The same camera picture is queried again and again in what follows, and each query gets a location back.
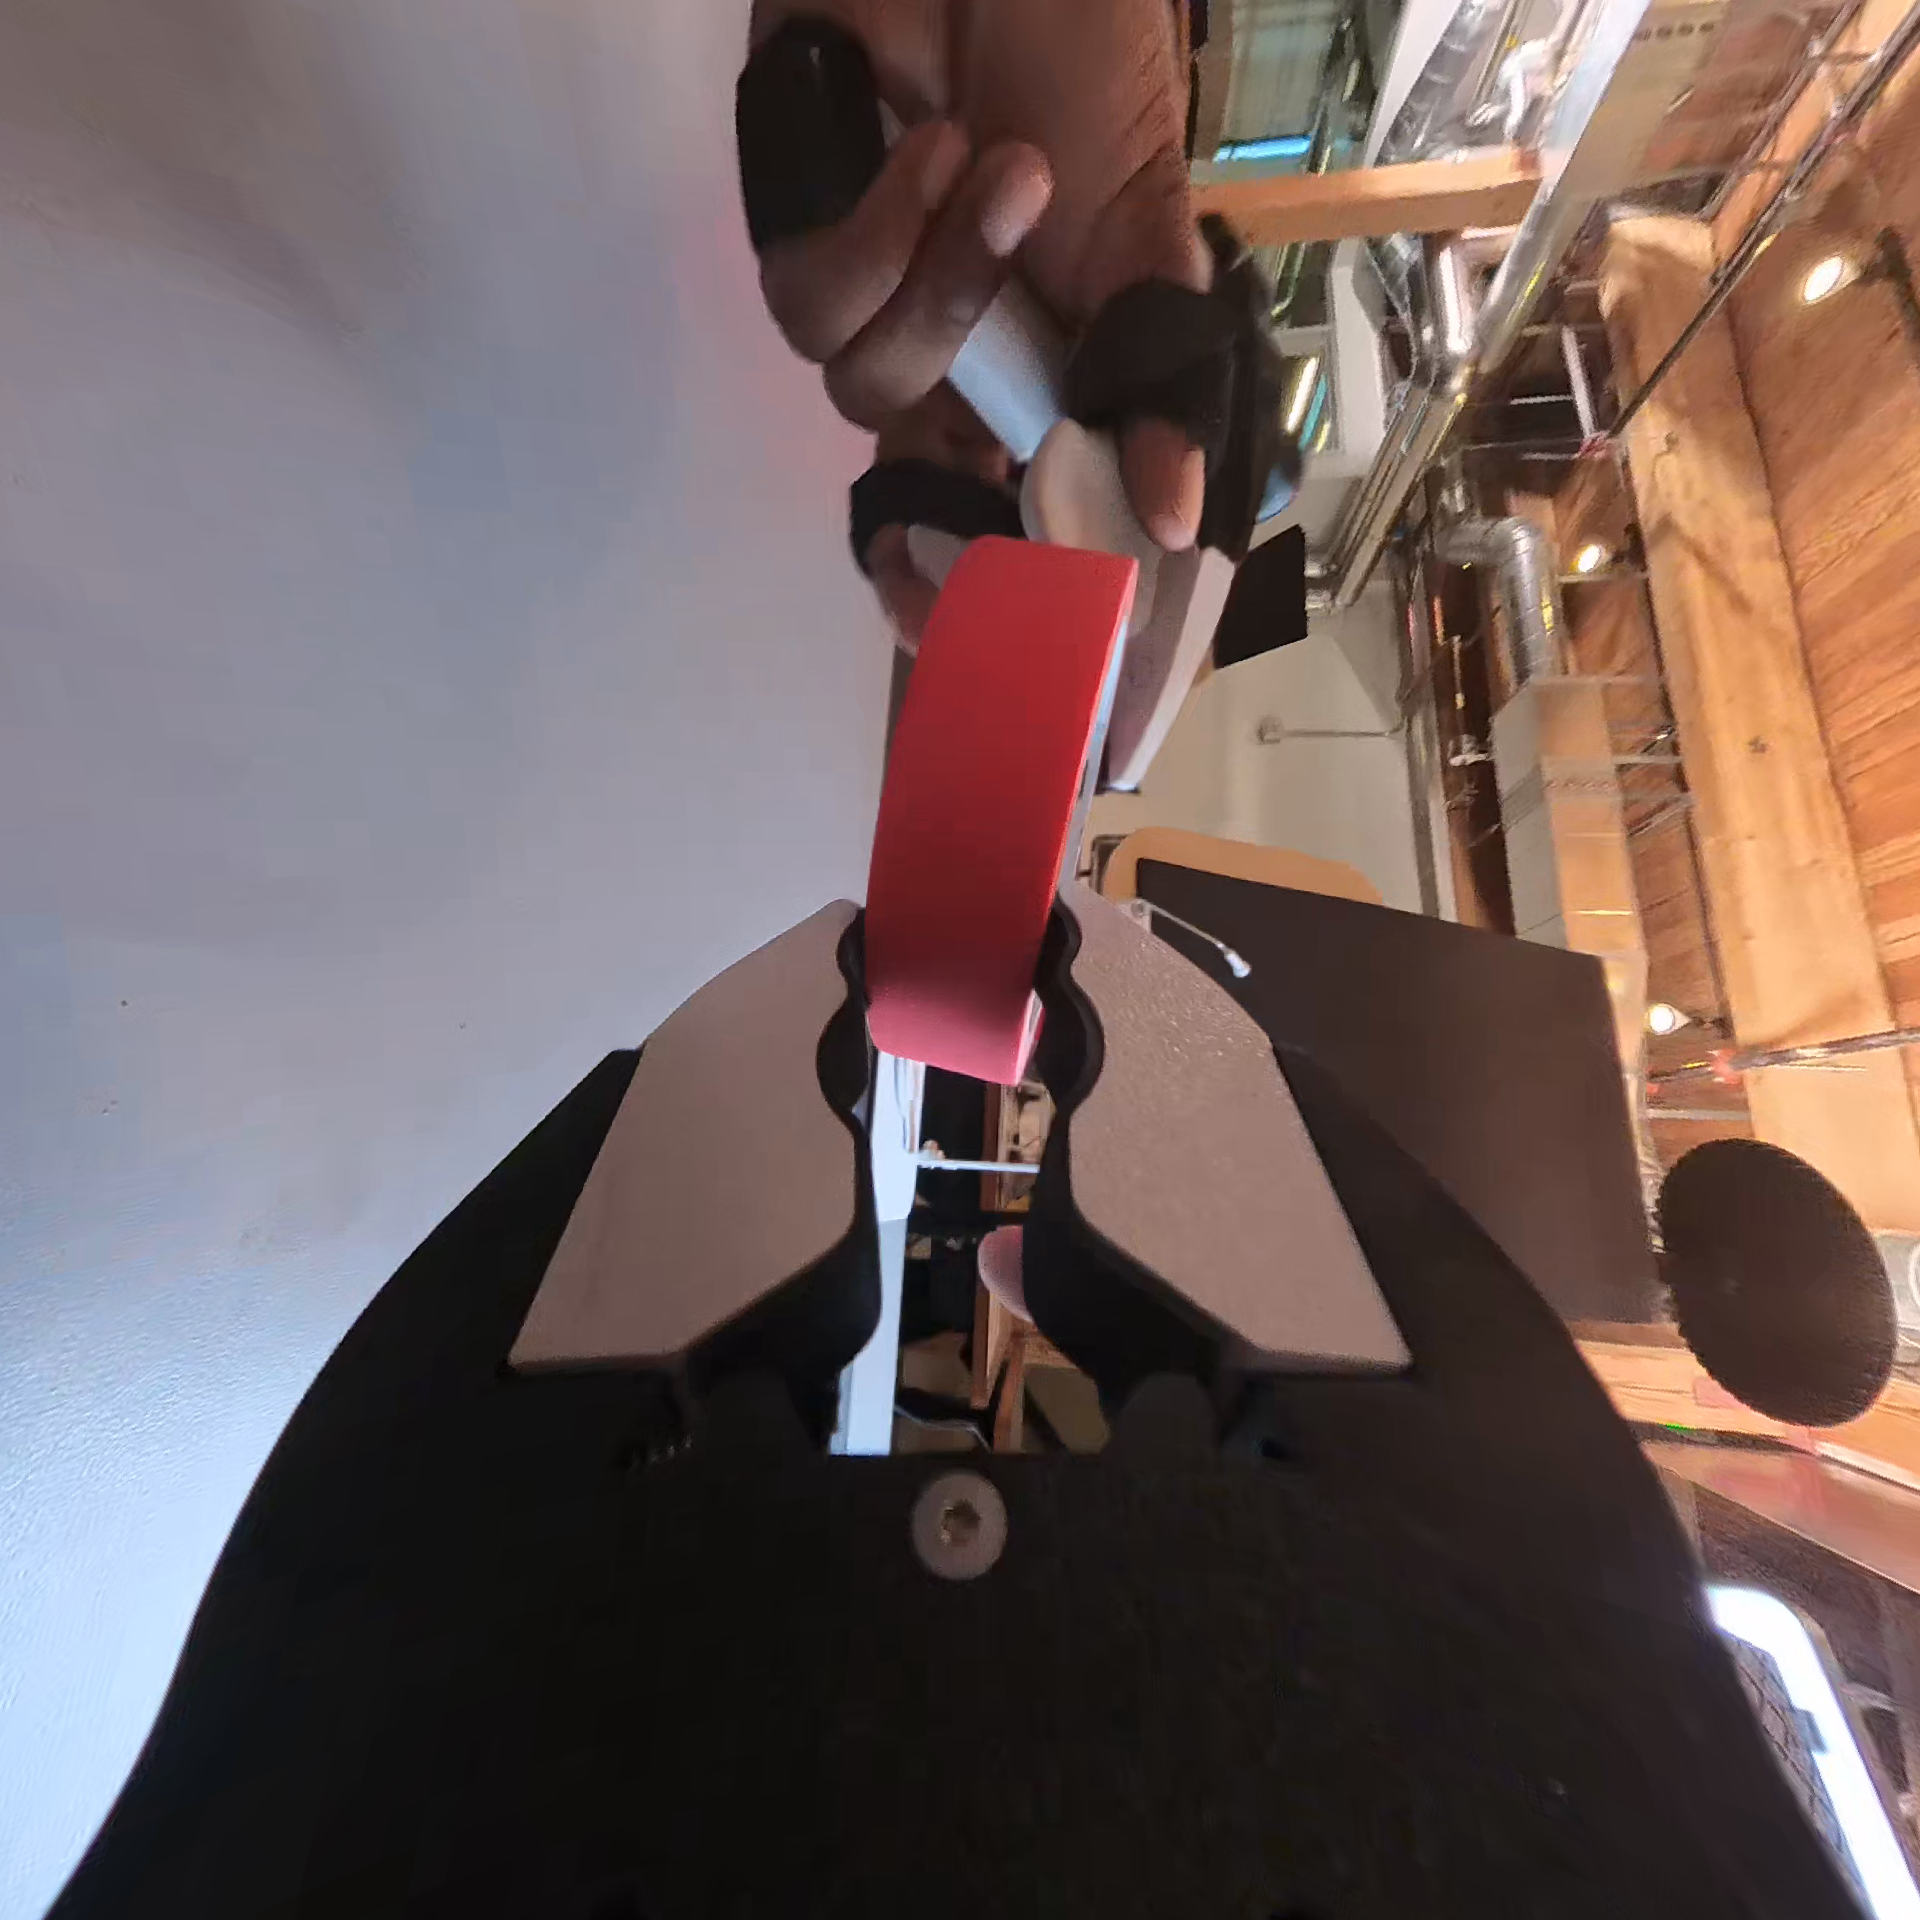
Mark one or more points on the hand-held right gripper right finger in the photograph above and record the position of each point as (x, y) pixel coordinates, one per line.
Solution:
(1214, 1201)

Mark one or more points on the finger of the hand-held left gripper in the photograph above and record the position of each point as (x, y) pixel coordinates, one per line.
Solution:
(1171, 661)

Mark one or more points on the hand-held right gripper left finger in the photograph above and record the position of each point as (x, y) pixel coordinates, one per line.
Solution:
(704, 1201)

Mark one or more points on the red tape roll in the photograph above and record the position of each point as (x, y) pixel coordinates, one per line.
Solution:
(991, 751)

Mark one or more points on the person's right hand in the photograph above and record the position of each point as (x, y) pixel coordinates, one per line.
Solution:
(1002, 1273)

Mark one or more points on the person's left hand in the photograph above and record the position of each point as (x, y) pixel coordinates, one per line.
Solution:
(1079, 122)

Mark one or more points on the black square sheet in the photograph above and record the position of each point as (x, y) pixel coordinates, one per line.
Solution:
(1261, 599)

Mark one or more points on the shiny metal pipe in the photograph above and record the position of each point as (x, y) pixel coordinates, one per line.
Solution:
(1419, 420)

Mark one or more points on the black fuzzy round disc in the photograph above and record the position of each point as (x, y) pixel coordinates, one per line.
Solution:
(1780, 1284)

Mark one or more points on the white ceiling light panel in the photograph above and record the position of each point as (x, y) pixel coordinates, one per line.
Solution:
(1815, 1726)

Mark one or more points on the wooden support post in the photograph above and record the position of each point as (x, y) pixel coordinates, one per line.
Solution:
(1364, 194)

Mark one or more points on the grey elbow air duct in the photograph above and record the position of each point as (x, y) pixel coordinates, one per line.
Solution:
(1517, 599)

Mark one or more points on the rectangular metal duct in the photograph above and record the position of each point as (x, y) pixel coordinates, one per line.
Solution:
(1561, 811)

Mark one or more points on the silver spiral air duct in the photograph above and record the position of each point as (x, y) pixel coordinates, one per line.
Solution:
(1901, 1276)

